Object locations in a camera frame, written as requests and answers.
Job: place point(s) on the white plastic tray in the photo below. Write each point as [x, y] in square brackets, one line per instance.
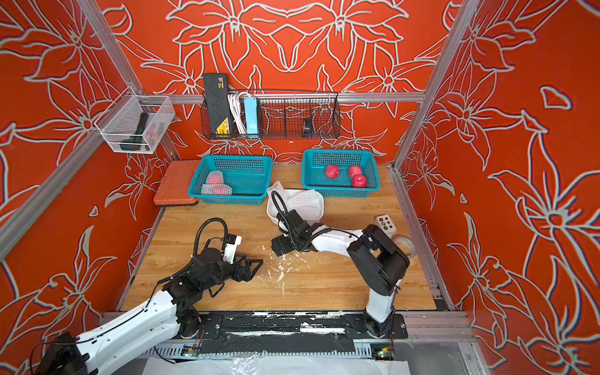
[314, 213]

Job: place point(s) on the white button control box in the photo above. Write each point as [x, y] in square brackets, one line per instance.
[386, 224]

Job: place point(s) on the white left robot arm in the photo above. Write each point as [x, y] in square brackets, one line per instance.
[170, 312]

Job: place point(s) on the white foam net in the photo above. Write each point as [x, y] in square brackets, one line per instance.
[307, 201]
[282, 200]

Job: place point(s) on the dark tool in clear box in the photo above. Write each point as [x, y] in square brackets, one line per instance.
[135, 141]

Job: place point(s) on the teal plastic basket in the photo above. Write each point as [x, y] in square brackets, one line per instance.
[249, 177]
[315, 161]

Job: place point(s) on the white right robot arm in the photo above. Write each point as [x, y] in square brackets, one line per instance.
[380, 262]

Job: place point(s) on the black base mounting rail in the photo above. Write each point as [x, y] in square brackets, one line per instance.
[225, 335]

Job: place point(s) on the clear acrylic wall box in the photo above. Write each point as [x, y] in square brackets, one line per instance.
[120, 118]

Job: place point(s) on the teal right plastic basket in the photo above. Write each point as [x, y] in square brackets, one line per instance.
[315, 161]

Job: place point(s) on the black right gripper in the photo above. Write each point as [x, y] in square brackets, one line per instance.
[280, 240]

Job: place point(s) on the orange foam pad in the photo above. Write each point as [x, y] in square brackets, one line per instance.
[173, 188]

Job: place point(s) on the teal left plastic basket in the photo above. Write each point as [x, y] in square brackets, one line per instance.
[249, 177]

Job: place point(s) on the red apple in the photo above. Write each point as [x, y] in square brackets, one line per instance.
[354, 171]
[359, 181]

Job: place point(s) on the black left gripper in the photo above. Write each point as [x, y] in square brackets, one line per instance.
[248, 276]

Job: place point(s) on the black rectangular device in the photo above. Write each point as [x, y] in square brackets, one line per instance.
[216, 93]

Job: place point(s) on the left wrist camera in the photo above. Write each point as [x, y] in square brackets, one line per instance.
[229, 252]

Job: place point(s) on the black wire wall basket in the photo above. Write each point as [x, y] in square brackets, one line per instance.
[281, 116]

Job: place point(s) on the clear tape roll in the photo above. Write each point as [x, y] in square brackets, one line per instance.
[406, 245]

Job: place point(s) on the light blue box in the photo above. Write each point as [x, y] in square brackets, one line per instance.
[251, 116]

